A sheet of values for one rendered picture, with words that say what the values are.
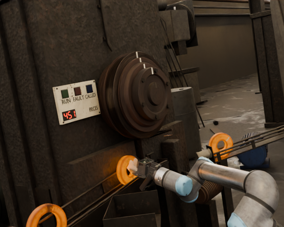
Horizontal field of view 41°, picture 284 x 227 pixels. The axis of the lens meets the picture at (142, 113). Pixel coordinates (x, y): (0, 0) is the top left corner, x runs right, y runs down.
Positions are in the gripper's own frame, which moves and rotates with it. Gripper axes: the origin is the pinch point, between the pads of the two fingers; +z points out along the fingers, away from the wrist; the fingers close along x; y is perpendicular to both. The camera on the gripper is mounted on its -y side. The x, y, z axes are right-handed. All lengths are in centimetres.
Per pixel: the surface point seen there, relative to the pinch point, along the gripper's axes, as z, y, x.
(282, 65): 25, 21, -294
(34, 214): -2, -1, 60
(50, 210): -3, -2, 53
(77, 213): -1.0, -11.7, 36.0
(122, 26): 32, 68, -26
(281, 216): -49, -64, -124
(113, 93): 7.1, 38.9, 5.6
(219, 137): -19, 5, -64
